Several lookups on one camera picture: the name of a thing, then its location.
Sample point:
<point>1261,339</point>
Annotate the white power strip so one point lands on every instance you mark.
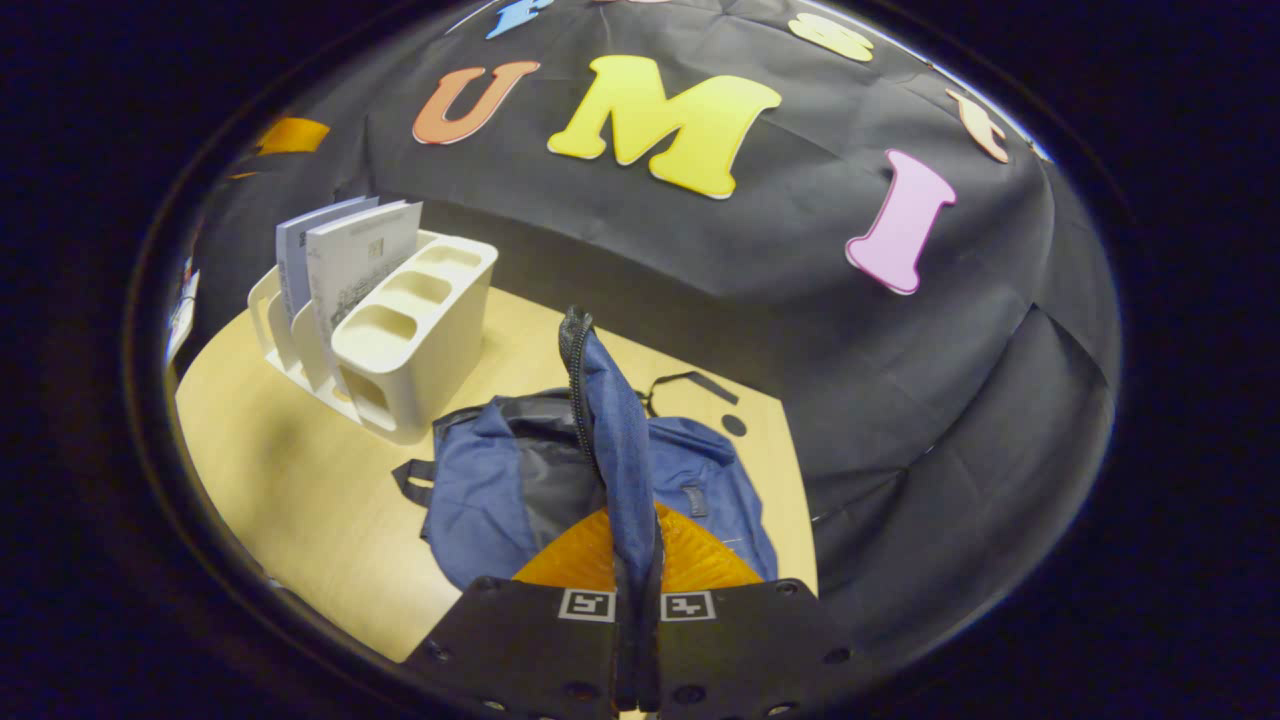
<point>183,320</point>

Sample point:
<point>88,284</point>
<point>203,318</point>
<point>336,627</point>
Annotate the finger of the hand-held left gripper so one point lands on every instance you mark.
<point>290,135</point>

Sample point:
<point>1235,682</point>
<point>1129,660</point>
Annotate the black round table grommet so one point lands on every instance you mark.
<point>735,425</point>

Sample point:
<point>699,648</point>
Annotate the white bookshelf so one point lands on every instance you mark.
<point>430,370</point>

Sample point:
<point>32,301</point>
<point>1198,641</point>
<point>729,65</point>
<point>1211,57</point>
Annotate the white cover book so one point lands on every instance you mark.
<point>360,265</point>

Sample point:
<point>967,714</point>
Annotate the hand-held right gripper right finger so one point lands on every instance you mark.
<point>750,650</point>

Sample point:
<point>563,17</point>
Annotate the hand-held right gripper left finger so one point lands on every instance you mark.
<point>520,640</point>

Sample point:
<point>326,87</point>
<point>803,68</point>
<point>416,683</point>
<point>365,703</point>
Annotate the blue schoolbag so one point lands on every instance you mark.
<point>480,480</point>

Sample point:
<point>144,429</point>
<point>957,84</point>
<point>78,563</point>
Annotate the lavender cover book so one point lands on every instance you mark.
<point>295,260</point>

